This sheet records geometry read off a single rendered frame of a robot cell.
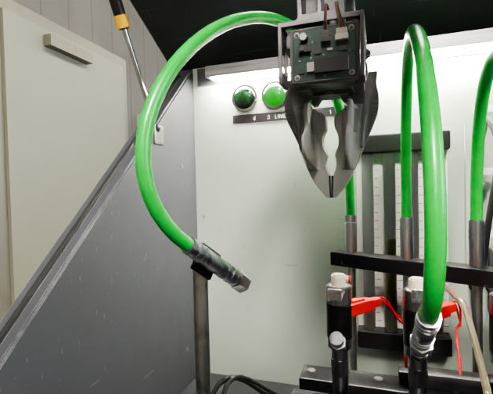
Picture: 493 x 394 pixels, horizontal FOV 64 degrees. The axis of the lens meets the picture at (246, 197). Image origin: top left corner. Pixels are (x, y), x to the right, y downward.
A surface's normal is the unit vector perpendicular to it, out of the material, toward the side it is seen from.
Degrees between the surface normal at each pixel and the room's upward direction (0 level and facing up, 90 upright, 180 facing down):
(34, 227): 90
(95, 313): 90
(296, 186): 90
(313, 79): 90
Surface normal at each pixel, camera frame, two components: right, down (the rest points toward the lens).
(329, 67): -0.33, 0.04
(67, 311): 0.95, -0.01
